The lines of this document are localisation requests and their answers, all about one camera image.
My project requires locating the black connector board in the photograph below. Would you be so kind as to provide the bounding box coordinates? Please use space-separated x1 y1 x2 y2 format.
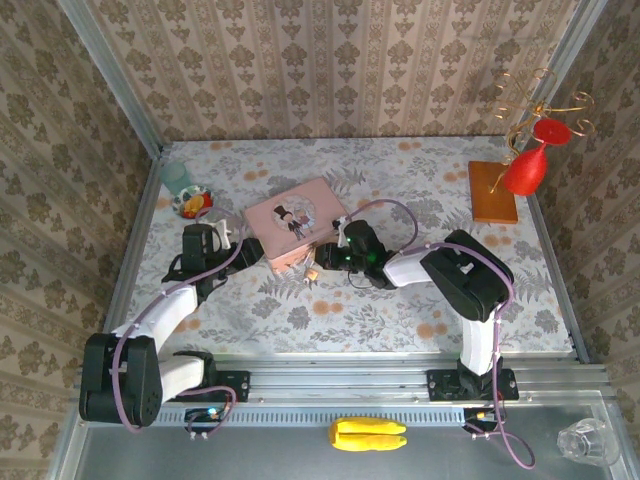
183 407 224 435
462 407 506 435

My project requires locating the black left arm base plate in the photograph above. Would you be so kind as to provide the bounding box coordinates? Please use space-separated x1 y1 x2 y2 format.
199 370 251 404

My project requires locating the pink tin box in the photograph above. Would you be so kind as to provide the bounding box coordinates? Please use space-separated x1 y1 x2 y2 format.
243 177 349 275

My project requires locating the red plastic goblet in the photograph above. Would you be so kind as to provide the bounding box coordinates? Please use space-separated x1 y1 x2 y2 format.
502 118 572 196

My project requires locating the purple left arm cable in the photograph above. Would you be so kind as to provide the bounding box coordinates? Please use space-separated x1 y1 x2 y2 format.
112 207 249 434

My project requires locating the slotted grey cable duct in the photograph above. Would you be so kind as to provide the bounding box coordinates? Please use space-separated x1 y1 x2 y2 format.
149 409 466 427

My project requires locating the clear drinking glass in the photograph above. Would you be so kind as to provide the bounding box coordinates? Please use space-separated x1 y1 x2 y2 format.
556 418 621 469

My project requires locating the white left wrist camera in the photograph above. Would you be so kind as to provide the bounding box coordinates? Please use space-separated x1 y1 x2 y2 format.
210 218 236 251

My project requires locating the gold wire stand wooden base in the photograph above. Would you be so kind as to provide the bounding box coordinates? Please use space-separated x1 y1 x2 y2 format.
468 67 596 225

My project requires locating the yellow banana bunch toy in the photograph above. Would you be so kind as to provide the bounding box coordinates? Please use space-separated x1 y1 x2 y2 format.
327 418 409 453

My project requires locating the floral table mat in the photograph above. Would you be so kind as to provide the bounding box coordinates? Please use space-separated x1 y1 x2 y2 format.
119 135 574 356

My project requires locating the aluminium frame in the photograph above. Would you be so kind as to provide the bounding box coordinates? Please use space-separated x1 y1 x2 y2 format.
47 0 640 480

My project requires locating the frosted glass cup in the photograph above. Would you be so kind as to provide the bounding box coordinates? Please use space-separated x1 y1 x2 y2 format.
159 160 191 194

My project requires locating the small patterned dish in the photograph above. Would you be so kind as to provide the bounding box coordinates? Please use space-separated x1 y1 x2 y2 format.
172 184 215 220

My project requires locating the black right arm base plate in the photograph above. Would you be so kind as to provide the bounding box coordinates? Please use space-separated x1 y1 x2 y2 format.
426 368 520 403

